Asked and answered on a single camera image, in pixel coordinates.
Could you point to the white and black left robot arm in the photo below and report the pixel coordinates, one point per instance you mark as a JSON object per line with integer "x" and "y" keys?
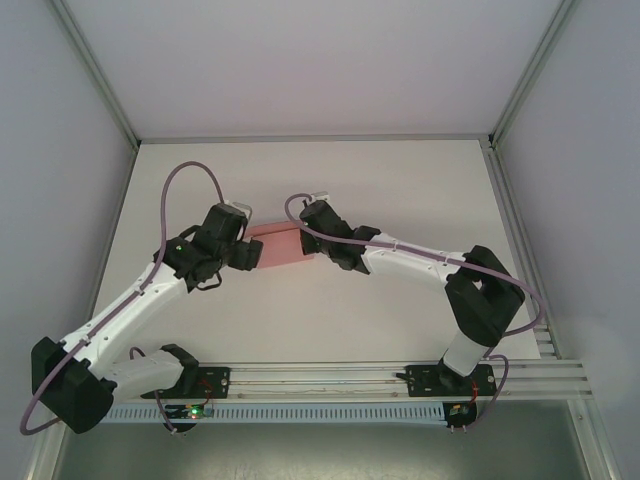
{"x": 130, "y": 310}

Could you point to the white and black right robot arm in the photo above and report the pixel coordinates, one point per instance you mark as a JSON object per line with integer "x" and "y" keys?
{"x": 410, "y": 260}

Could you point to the circuit board with green light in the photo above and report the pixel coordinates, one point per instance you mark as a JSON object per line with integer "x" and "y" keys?
{"x": 192, "y": 412}

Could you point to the small circuit board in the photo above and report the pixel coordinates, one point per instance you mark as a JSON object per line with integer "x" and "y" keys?
{"x": 457, "y": 412}

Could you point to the grey metal panel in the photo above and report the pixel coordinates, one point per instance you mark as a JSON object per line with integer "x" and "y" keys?
{"x": 320, "y": 455}

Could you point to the aluminium frame crossbar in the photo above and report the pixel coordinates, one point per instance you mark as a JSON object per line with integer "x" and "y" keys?
{"x": 320, "y": 138}

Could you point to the aluminium side rail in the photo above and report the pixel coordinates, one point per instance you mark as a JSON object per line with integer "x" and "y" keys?
{"x": 118, "y": 200}
{"x": 505, "y": 200}

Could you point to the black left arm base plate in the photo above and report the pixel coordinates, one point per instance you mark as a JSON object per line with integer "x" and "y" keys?
{"x": 215, "y": 382}

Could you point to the aluminium mounting rail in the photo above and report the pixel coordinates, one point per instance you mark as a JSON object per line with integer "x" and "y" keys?
{"x": 320, "y": 380}

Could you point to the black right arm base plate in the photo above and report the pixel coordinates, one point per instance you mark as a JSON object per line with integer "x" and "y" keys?
{"x": 422, "y": 382}

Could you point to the aluminium frame post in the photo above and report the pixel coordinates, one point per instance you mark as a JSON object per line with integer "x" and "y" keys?
{"x": 529, "y": 75}
{"x": 98, "y": 75}

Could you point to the aluminium frame leg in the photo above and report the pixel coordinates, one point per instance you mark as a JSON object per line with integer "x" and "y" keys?
{"x": 595, "y": 445}
{"x": 46, "y": 445}

